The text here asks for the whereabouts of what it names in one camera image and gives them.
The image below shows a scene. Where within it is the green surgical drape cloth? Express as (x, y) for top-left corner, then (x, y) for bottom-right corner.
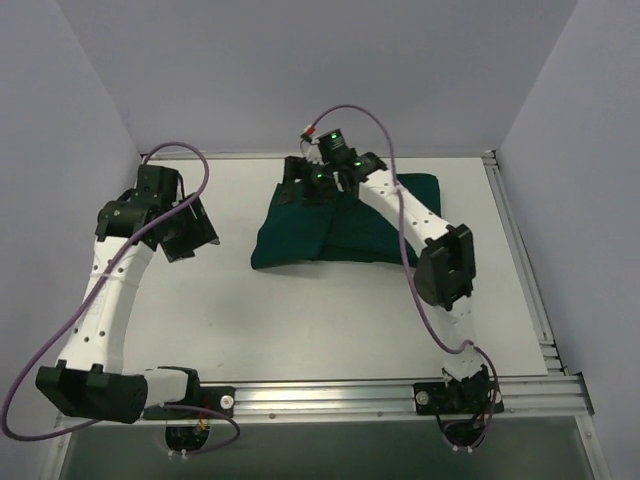
(249, 172), (442, 272)

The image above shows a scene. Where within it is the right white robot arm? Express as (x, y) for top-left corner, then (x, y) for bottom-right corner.
(279, 153), (490, 413)

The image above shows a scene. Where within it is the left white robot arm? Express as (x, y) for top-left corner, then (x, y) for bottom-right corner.
(35, 164), (219, 424)

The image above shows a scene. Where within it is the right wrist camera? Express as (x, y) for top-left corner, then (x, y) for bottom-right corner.
(318, 129), (350, 164)

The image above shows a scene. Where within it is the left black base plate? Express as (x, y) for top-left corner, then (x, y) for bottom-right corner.
(142, 386), (236, 421)

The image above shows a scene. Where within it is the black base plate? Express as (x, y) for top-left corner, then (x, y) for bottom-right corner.
(413, 379), (494, 416)
(142, 386), (236, 421)

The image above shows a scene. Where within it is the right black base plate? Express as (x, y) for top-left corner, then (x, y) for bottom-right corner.
(413, 379), (494, 416)

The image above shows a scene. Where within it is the aluminium front rail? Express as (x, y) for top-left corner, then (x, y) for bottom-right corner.
(54, 372), (596, 431)

